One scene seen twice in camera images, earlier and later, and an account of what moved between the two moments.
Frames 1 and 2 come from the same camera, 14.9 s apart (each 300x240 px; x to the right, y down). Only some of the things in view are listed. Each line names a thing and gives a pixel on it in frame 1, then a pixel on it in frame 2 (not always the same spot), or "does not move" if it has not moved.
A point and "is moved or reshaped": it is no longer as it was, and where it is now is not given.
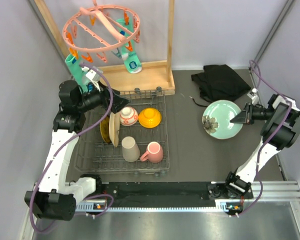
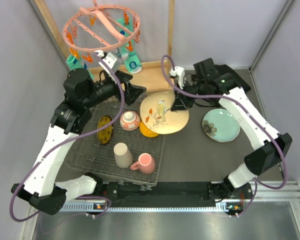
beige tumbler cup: [131, 151] -> [123, 157]
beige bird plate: [114, 127] -> [156, 115]
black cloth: [220, 82] does not move
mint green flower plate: [216, 117] does not move
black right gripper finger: [245, 116] -> [182, 102]
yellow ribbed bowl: [149, 118] -> [146, 131]
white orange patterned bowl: [128, 116] is moved or reshaped
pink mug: [154, 154] -> [145, 164]
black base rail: [170, 195] does not move
